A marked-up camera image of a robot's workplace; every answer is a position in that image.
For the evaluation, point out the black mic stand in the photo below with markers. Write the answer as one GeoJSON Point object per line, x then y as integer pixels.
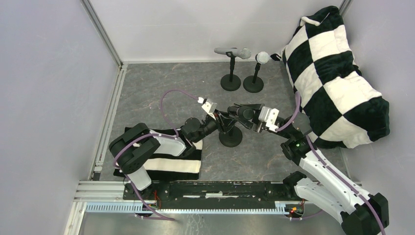
{"type": "Point", "coordinates": [232, 138]}
{"type": "Point", "coordinates": [228, 82]}
{"type": "Point", "coordinates": [253, 83]}

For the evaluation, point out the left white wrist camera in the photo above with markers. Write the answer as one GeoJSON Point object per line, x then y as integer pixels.
{"type": "Point", "coordinates": [208, 106]}

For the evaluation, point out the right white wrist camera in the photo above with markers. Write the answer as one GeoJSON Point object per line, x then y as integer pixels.
{"type": "Point", "coordinates": [268, 116]}

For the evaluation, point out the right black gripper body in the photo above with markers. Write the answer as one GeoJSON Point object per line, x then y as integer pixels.
{"type": "Point", "coordinates": [257, 117]}

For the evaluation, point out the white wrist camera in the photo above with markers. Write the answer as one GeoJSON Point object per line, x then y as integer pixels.
{"type": "Point", "coordinates": [208, 106]}
{"type": "Point", "coordinates": [268, 116]}

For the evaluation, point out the black mic stand back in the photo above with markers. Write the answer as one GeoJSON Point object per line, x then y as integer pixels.
{"type": "Point", "coordinates": [232, 138]}

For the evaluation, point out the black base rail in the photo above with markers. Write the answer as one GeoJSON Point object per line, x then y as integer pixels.
{"type": "Point", "coordinates": [218, 194]}

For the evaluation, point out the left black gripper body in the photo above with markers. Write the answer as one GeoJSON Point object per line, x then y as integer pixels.
{"type": "Point", "coordinates": [216, 124]}

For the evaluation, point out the white cable duct strip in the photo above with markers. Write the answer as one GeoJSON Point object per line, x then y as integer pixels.
{"type": "Point", "coordinates": [139, 208]}

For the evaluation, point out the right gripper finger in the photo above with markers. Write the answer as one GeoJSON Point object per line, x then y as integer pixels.
{"type": "Point", "coordinates": [247, 123]}
{"type": "Point", "coordinates": [250, 106]}

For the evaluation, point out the silver grey microphone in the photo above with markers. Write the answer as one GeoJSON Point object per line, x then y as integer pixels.
{"type": "Point", "coordinates": [243, 53]}

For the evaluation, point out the black white checkered pillow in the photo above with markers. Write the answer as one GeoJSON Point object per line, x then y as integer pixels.
{"type": "Point", "coordinates": [343, 108]}

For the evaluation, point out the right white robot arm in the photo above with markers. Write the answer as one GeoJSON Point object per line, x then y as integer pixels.
{"type": "Point", "coordinates": [358, 211]}

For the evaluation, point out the black white striped cloth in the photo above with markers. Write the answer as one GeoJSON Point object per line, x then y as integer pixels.
{"type": "Point", "coordinates": [165, 167]}

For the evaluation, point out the black microphone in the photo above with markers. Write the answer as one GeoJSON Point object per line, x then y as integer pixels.
{"type": "Point", "coordinates": [241, 112]}

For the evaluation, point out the white microphone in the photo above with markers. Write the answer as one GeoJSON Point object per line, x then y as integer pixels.
{"type": "Point", "coordinates": [262, 57]}

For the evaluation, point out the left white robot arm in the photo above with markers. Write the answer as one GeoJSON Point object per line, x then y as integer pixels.
{"type": "Point", "coordinates": [145, 155]}

